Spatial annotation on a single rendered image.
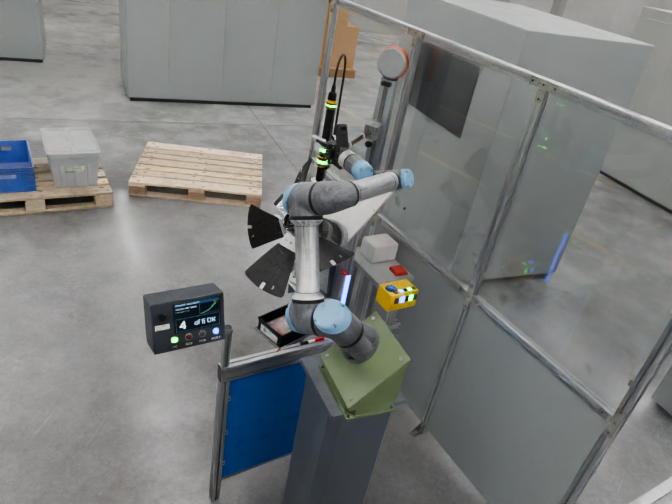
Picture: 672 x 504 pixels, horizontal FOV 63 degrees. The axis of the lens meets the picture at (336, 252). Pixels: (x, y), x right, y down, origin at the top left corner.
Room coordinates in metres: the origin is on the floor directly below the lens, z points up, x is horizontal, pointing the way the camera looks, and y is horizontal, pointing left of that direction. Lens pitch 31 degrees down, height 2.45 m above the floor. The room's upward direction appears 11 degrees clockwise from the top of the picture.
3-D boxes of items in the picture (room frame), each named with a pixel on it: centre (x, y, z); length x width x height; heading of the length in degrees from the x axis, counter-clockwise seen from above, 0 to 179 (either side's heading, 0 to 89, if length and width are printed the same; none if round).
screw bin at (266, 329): (1.99, 0.16, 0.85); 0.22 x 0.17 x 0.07; 140
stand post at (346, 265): (2.55, -0.06, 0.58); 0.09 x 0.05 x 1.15; 36
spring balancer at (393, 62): (2.93, -0.10, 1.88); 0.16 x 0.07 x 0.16; 71
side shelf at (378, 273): (2.66, -0.25, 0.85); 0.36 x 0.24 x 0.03; 36
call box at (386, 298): (2.13, -0.32, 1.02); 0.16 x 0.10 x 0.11; 126
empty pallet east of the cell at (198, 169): (5.04, 1.48, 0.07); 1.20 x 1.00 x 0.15; 102
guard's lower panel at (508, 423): (2.66, -0.45, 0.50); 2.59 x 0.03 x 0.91; 36
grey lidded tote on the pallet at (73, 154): (4.36, 2.44, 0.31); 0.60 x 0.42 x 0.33; 35
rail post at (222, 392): (1.65, 0.35, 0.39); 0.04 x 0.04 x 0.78; 36
